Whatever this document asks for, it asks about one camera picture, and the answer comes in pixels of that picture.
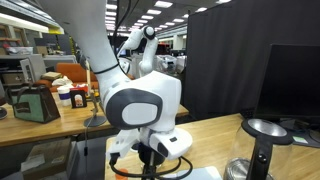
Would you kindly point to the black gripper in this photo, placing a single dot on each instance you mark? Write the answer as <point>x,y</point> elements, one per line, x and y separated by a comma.
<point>150,160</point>

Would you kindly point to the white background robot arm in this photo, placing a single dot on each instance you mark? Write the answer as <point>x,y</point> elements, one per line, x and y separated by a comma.
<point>146,56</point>

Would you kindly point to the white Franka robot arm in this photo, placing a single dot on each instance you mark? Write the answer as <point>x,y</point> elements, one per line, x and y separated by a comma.
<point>140,100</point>

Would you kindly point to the cardboard box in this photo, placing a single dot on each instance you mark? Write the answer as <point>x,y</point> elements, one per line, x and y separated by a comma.
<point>46,158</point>

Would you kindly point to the wooden side table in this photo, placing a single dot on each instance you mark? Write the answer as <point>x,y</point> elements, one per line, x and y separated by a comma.
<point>50,128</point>

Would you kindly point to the white paper cup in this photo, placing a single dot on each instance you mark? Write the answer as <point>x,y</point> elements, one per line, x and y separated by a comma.
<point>64,96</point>

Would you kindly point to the glass electric kettle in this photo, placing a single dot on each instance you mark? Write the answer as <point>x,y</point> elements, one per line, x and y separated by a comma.
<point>263,156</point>

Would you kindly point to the orange sofa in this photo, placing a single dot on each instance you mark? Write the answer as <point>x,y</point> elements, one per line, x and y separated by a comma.
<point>71,73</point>

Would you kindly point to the white crumpled cloth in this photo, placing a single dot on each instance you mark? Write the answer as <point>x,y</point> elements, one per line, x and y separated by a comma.
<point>62,81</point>

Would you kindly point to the black curtain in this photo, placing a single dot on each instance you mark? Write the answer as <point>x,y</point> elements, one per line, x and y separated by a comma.
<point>226,60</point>

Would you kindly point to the green brown bag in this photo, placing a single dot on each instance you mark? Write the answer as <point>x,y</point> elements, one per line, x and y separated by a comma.
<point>33,105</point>

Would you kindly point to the tan box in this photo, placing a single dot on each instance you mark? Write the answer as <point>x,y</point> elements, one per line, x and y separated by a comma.
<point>51,76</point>

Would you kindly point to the grey cabinet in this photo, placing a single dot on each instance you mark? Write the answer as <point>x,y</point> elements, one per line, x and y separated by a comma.
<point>33,68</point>

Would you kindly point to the green sticky note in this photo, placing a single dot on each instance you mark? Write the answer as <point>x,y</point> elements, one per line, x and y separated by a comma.
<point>300,140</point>

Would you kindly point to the black round object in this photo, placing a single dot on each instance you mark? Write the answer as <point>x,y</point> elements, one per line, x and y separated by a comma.
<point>2,112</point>

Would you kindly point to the black computer monitor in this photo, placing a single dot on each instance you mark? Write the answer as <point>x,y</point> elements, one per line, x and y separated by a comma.
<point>293,83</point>

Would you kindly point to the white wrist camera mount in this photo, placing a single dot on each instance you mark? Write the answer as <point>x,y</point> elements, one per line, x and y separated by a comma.
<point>123,143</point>

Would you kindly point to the wooden camera stand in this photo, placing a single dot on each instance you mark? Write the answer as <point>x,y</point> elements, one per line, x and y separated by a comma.
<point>95,120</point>

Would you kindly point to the small picture frame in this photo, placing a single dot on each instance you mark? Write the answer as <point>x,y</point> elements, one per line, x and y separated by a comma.
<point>78,99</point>

